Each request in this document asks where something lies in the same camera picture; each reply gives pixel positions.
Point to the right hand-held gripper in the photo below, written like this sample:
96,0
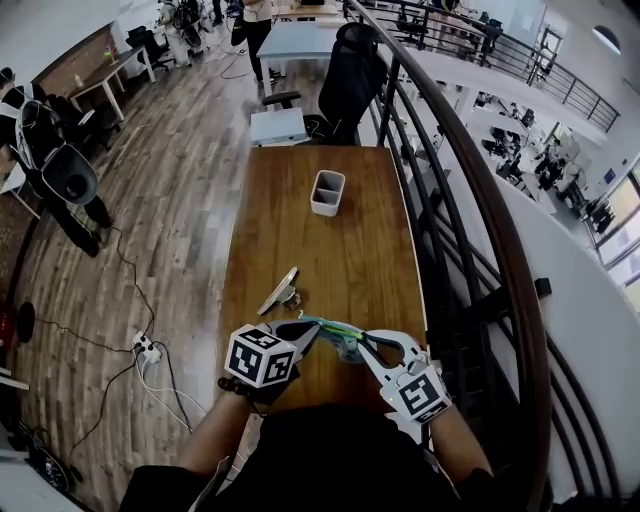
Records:
420,397

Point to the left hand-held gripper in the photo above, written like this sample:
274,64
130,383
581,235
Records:
250,357

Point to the light blue zip pouch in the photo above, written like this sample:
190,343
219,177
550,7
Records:
332,330

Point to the person's right forearm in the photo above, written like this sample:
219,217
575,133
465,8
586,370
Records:
460,445

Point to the person's left forearm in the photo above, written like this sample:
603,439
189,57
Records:
215,435

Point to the silver metal clip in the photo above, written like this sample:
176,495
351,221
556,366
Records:
277,292

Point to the person's black shirt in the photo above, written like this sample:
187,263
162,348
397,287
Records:
340,460

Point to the white divided pen holder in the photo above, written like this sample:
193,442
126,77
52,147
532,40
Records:
325,207

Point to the stair railing with wooden handrail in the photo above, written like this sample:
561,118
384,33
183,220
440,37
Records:
530,325

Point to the white power strip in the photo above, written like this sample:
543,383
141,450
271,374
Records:
146,347

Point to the white drawer cabinet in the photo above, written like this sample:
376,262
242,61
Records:
277,125

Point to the crowd of distant people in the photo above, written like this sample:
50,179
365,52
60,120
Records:
550,165

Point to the large glass window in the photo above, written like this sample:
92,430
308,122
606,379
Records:
622,230

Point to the black mesh highback office chair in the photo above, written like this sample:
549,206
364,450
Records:
350,75

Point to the black standing fan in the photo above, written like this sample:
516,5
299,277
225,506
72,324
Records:
26,322

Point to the black round device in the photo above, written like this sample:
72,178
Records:
47,460

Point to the light blue table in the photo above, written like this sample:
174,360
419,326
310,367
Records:
300,42

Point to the red fire equipment box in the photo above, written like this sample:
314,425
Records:
5,322

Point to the black metal balcony railing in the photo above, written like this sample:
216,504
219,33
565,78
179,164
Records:
600,112

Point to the black swivel office chair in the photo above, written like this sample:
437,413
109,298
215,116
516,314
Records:
150,47

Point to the small white table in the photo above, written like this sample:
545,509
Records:
12,182

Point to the light wooden top table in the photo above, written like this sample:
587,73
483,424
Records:
310,10

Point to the dark top white leg desk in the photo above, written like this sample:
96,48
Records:
107,70

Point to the small pale bottle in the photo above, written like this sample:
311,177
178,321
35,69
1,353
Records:
77,80

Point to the colourful flower toy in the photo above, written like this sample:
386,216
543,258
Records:
109,55

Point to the blue wall sign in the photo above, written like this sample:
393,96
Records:
609,177

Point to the dome wall lamp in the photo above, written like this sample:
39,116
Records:
606,40

